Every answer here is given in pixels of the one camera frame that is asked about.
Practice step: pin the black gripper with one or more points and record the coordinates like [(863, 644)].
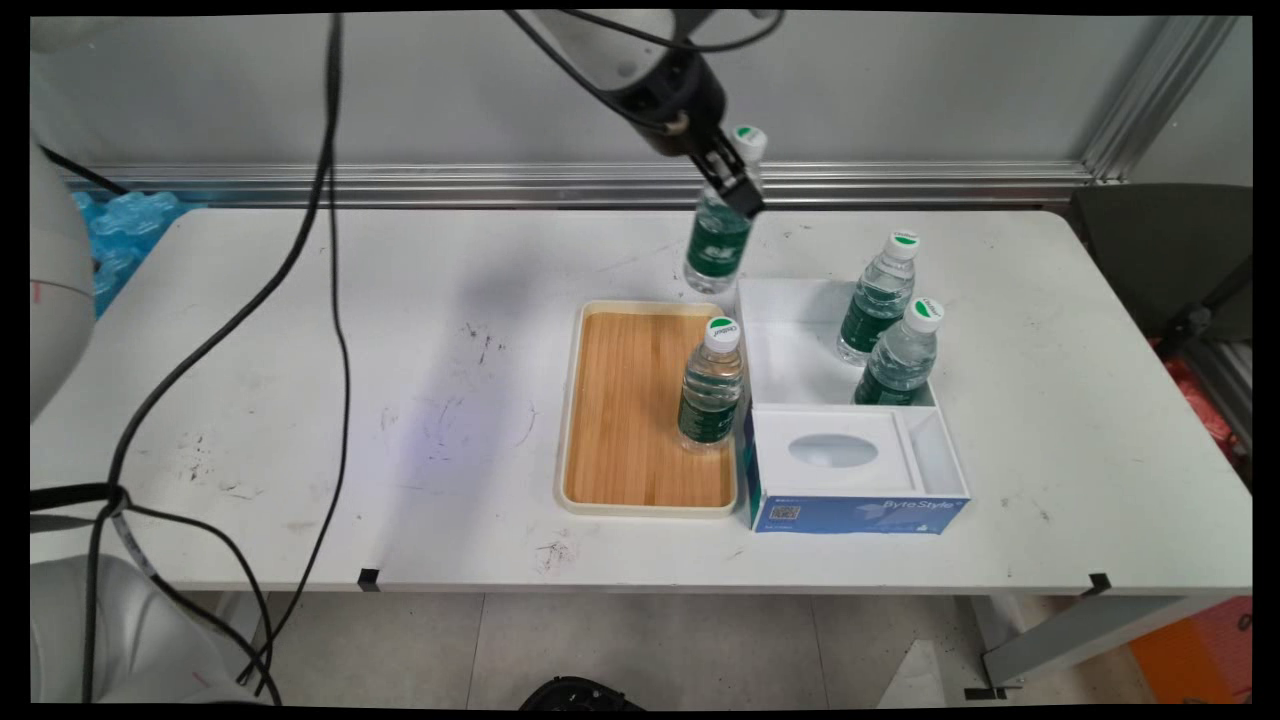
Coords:
[(675, 100)]

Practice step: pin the green label water bottle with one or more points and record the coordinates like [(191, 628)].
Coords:
[(710, 395), (897, 370), (715, 245), (878, 305)]

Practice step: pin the wooden tray with cream rim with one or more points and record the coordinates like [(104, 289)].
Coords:
[(630, 420)]

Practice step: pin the white box with blue side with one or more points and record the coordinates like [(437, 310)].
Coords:
[(850, 500)]

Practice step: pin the red bag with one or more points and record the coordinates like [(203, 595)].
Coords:
[(1195, 405)]

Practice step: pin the black tape marker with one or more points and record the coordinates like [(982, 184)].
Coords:
[(1100, 583), (369, 579)]

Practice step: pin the black round floor object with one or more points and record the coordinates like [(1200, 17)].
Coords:
[(580, 695)]

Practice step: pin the white table leg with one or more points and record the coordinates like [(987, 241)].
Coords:
[(1080, 640)]

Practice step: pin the blue wrapped water bottle pack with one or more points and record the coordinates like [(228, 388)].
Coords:
[(125, 235)]

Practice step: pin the orange crate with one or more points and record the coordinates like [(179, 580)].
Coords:
[(1200, 650)]

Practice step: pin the horizontal aluminium frame rail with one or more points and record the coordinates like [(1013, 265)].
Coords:
[(500, 183)]

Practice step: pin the slanted aluminium frame post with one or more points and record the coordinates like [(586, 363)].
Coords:
[(1160, 95)]

